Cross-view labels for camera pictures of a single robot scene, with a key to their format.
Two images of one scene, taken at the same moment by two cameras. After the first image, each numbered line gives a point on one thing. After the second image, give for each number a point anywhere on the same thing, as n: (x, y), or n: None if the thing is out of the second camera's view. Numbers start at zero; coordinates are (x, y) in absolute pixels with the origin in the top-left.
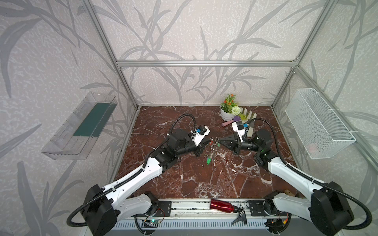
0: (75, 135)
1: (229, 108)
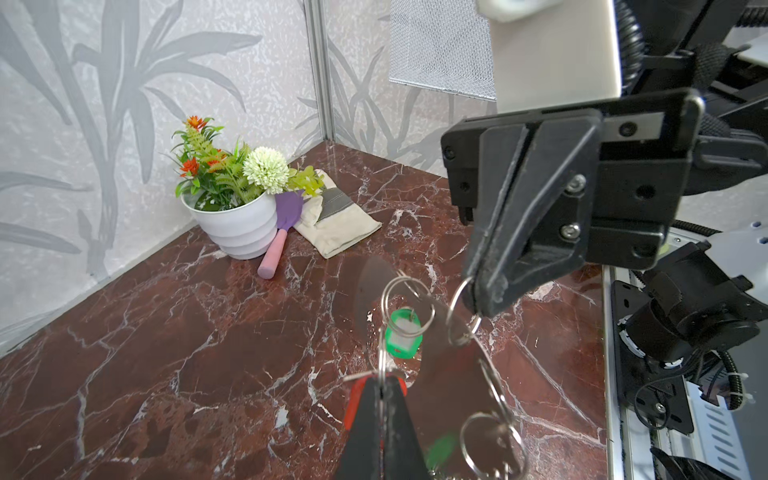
0: None
1: (228, 197)
